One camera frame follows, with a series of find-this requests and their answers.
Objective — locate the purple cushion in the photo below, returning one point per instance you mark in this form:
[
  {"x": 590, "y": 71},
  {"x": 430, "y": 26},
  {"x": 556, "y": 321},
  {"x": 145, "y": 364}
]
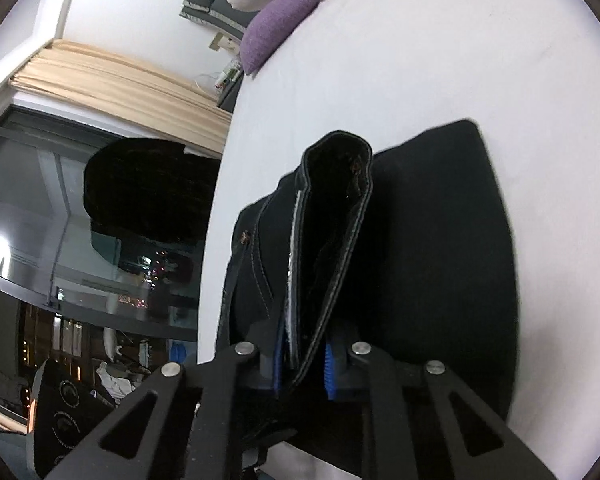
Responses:
[{"x": 275, "y": 30}]

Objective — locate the black hanging garment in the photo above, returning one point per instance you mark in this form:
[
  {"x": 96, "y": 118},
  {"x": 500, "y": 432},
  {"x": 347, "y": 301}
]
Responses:
[{"x": 150, "y": 195}]

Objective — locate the dark grey nightstand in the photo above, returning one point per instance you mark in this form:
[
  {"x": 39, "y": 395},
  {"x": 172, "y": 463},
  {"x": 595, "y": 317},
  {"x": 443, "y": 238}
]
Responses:
[{"x": 228, "y": 95}]

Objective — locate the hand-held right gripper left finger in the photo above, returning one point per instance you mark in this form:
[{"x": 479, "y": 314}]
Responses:
[{"x": 279, "y": 360}]

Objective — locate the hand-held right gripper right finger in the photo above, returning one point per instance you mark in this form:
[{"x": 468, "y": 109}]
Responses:
[{"x": 331, "y": 367}]

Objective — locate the black pants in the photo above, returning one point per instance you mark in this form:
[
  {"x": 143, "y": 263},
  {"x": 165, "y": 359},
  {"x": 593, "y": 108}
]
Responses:
[{"x": 430, "y": 260}]

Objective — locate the black round printed object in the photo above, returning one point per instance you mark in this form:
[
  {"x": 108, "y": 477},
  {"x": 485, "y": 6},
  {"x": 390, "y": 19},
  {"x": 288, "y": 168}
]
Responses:
[{"x": 60, "y": 420}]

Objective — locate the beige curtain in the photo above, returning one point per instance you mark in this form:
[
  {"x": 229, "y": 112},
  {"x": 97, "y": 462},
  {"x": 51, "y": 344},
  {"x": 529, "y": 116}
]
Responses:
[{"x": 130, "y": 95}]

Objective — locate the glass window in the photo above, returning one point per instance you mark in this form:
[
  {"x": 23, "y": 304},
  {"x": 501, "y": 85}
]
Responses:
[{"x": 35, "y": 200}]

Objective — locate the beige wall socket panel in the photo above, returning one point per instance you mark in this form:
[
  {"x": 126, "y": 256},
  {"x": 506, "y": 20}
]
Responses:
[{"x": 219, "y": 43}]

